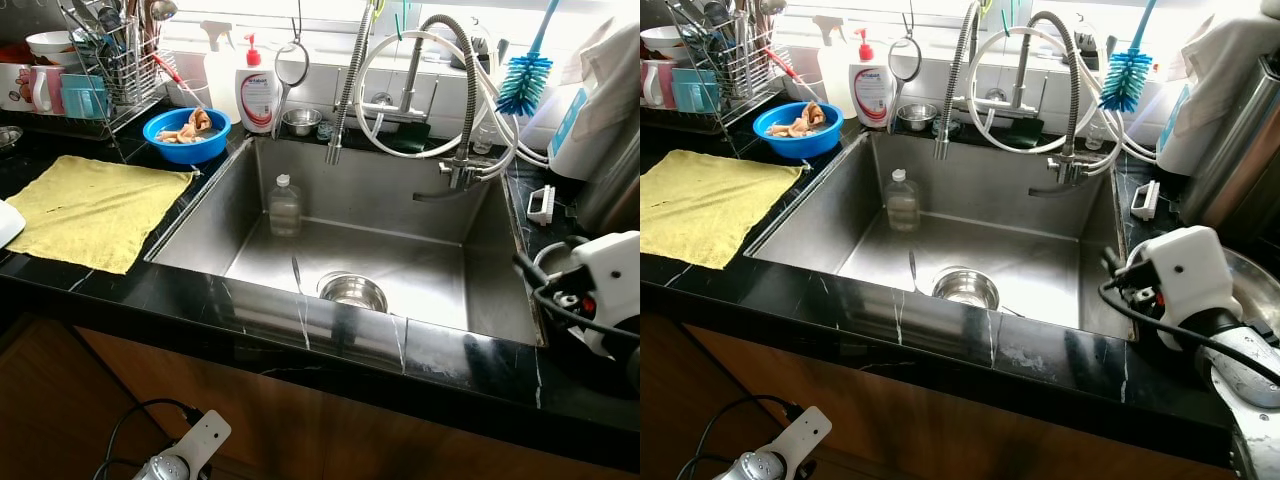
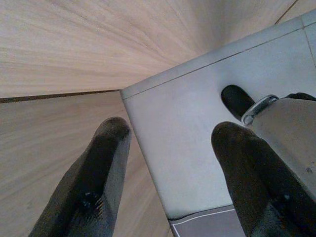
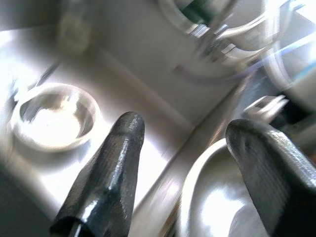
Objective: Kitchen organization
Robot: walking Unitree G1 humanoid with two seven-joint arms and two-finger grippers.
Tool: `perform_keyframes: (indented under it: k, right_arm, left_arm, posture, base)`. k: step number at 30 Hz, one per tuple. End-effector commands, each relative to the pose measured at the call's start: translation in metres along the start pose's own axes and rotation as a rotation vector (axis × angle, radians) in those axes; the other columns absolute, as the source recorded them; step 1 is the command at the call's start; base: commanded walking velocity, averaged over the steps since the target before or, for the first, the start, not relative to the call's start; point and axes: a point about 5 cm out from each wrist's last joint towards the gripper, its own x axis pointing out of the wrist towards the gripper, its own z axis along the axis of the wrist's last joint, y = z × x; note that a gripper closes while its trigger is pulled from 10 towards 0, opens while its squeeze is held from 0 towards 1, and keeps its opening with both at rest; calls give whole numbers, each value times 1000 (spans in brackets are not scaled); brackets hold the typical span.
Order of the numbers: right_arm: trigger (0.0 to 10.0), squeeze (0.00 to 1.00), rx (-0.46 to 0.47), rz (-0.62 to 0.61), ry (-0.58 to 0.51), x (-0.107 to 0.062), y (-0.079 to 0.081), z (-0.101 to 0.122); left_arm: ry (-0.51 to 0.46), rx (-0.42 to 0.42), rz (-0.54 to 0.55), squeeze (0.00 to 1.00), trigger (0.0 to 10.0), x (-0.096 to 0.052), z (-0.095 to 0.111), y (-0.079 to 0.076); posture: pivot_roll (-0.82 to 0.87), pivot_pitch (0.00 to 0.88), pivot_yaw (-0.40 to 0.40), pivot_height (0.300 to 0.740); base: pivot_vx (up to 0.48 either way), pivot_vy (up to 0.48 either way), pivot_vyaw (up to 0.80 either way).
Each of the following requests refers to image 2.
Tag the grey floor mat white border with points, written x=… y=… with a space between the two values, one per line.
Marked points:
x=209 y=225

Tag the black robot foot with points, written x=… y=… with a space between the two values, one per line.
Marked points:
x=234 y=101

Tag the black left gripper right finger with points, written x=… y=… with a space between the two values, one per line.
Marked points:
x=251 y=177

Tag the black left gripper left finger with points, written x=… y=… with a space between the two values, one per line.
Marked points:
x=93 y=177

